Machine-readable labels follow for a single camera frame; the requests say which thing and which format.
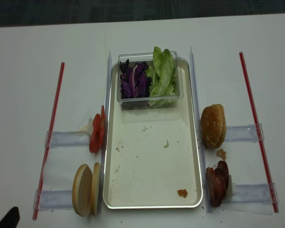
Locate left long clear rail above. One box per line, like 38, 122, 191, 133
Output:
97, 50, 112, 213

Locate brown crumb beside buns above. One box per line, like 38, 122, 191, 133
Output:
216, 149, 226, 161

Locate green romaine lettuce leaves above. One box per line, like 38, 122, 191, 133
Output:
146, 47, 177, 107

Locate clear bun bottom pusher rail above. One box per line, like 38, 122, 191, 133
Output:
33, 190, 73, 210

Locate left red straw rod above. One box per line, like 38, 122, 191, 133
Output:
32, 62, 65, 220

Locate front dark meat patty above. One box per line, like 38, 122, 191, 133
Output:
206, 167, 223, 208

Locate purple cabbage leaves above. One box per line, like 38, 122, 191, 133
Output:
119, 60, 152, 99

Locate small lettuce scrap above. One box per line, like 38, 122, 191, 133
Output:
164, 140, 169, 148

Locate inner tomato slice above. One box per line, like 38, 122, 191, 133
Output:
100, 106, 106, 128

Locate tomato slice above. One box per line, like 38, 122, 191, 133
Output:
89, 114, 105, 153
100, 106, 106, 128

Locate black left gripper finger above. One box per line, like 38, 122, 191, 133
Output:
0, 206, 20, 228

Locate clear plastic salad container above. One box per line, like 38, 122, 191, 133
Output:
116, 47, 183, 110

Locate bun slice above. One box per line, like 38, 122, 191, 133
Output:
90, 162, 101, 216
72, 164, 93, 217

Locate outer tomato slice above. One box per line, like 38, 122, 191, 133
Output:
89, 114, 105, 153

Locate red straw rod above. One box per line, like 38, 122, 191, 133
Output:
32, 62, 65, 220
239, 52, 279, 213

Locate front sesame bun top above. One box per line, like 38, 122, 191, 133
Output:
200, 104, 223, 148

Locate brown crumb on tray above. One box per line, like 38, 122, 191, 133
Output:
177, 189, 188, 198

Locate sesame bun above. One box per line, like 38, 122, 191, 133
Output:
200, 104, 223, 148
216, 104, 227, 148

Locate long clear rail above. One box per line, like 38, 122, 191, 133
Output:
190, 47, 213, 213
97, 50, 112, 213

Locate clear bun top pusher rail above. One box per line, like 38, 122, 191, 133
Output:
225, 124, 264, 142

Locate clear meat pusher rail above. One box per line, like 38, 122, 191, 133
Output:
223, 183, 279, 204

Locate right red straw rod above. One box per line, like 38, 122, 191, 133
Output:
239, 52, 279, 213

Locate clear bun pusher rail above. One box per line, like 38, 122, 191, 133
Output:
225, 124, 264, 142
33, 190, 73, 210

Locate rear sesame bun top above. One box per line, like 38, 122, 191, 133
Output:
216, 104, 227, 148

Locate clear tomato pusher rail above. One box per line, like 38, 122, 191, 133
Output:
45, 131, 90, 148

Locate right long clear rail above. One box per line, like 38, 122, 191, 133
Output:
190, 47, 213, 213

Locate white rectangular metal tray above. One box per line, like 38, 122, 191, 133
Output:
103, 58, 203, 209

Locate middle dark meat patty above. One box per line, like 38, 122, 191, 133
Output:
214, 168, 226, 202

